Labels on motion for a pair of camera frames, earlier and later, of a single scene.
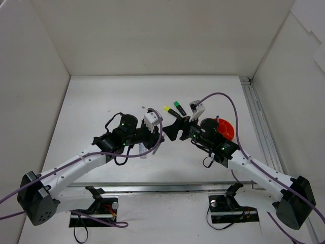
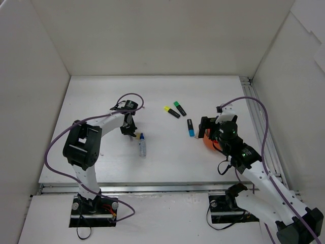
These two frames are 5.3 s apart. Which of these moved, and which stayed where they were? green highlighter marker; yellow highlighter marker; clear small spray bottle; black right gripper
Moved: black right gripper
Stayed: yellow highlighter marker; green highlighter marker; clear small spray bottle
